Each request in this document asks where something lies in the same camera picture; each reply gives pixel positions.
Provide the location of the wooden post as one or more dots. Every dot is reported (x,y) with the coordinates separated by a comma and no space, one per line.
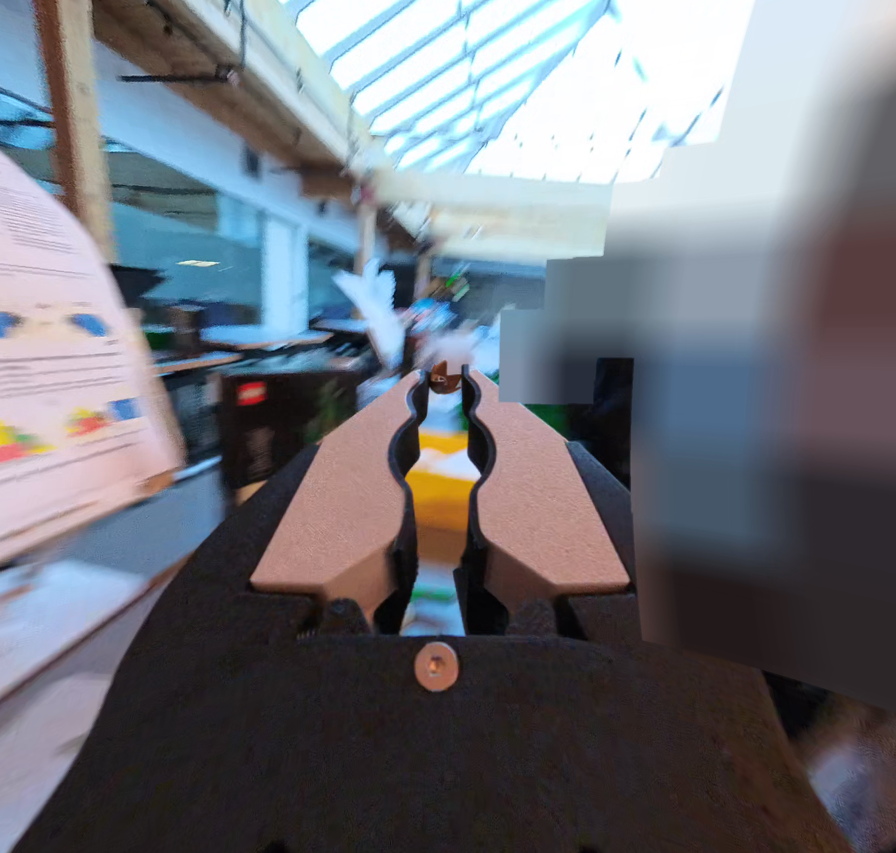
(70,97)

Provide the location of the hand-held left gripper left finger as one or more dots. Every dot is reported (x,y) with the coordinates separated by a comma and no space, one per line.
(336,510)

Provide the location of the printed instruction sheet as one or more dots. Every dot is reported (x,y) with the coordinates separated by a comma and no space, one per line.
(63,377)

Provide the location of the black bamboo toy set box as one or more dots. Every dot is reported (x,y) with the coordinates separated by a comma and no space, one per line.
(280,433)

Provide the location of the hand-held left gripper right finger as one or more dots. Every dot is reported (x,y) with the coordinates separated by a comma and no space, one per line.
(546,510)

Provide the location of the yellow plastic bin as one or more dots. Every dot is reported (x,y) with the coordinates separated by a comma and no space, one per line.
(437,510)

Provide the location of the small brown brick piece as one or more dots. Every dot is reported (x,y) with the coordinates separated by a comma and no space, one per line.
(445,379)

